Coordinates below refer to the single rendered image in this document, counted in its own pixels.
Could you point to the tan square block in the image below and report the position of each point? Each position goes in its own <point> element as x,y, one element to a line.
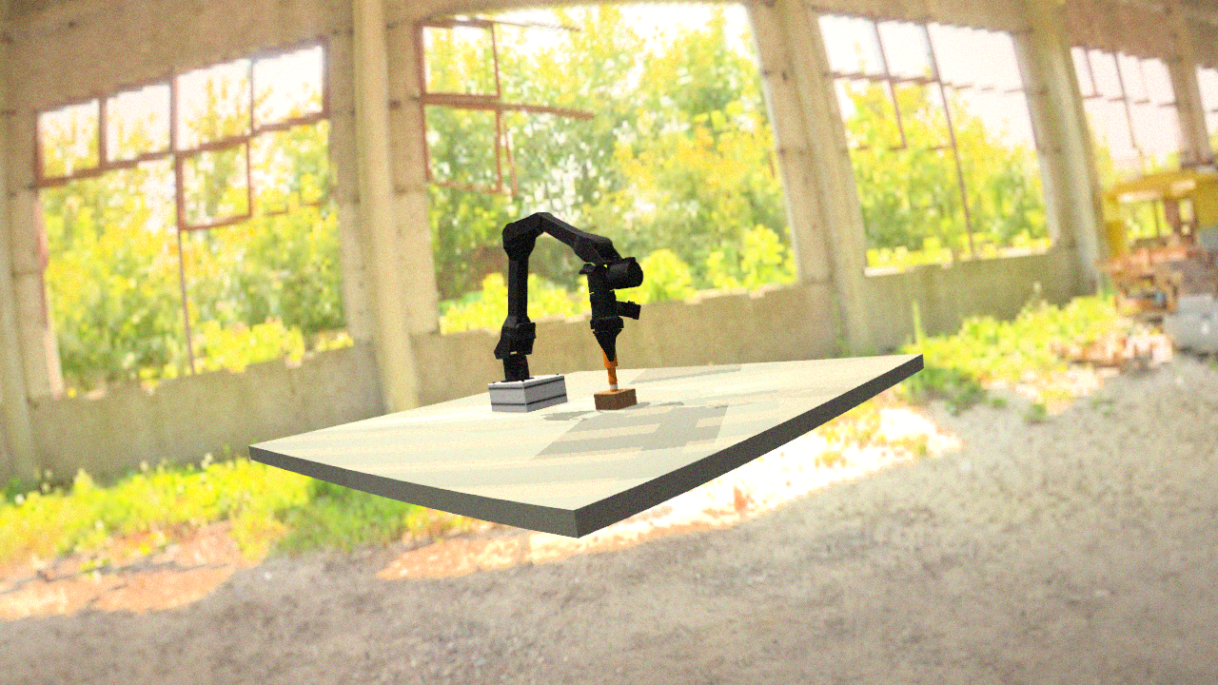
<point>615,400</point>

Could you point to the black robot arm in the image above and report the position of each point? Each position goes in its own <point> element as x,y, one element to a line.
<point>518,333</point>

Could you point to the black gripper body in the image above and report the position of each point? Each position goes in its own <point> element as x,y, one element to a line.
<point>604,317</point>

